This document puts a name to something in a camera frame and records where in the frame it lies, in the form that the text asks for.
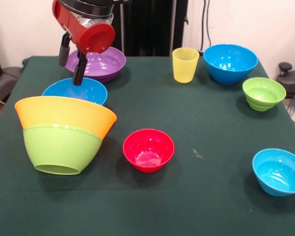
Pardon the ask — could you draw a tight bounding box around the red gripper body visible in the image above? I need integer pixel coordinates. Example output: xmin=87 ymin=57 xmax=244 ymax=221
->
xmin=52 ymin=0 xmax=116 ymax=55

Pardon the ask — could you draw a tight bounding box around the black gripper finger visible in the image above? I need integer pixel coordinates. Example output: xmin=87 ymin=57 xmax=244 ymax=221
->
xmin=72 ymin=50 xmax=88 ymax=87
xmin=58 ymin=32 xmax=72 ymax=67

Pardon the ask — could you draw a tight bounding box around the large purple bowl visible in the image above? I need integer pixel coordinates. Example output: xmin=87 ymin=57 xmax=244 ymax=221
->
xmin=65 ymin=46 xmax=127 ymax=84

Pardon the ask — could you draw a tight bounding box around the large orange bowl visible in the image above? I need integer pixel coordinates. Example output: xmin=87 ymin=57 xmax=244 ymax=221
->
xmin=14 ymin=96 xmax=118 ymax=141

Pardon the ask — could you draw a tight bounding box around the dark gray stand base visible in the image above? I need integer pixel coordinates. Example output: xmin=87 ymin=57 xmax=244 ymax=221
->
xmin=0 ymin=66 xmax=23 ymax=103

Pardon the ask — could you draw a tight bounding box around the large green bowl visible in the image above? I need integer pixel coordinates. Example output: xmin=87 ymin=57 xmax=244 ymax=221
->
xmin=23 ymin=123 xmax=103 ymax=176

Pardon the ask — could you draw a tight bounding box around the yellow cup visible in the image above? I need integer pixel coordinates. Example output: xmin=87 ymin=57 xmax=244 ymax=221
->
xmin=172 ymin=47 xmax=201 ymax=84

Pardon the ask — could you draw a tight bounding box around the small red bowl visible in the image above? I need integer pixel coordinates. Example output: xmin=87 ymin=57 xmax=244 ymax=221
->
xmin=122 ymin=128 xmax=175 ymax=174

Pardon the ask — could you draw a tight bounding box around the dark green tablecloth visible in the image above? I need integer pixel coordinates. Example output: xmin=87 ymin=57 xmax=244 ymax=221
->
xmin=0 ymin=56 xmax=295 ymax=236

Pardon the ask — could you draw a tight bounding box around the small green bowl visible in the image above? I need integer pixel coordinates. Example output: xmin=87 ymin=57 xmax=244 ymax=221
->
xmin=242 ymin=77 xmax=287 ymax=112

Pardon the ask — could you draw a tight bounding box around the black stand base with knob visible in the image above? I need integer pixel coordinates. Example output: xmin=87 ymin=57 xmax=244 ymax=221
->
xmin=274 ymin=62 xmax=295 ymax=98

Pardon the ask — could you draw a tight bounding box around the small light blue bowl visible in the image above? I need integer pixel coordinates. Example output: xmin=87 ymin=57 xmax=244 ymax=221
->
xmin=252 ymin=148 xmax=295 ymax=197

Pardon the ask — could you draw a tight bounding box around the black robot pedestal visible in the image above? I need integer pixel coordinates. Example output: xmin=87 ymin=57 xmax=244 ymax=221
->
xmin=110 ymin=0 xmax=189 ymax=58

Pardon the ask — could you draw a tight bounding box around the black wall cable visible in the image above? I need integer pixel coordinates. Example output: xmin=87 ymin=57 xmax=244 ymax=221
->
xmin=200 ymin=0 xmax=212 ymax=52

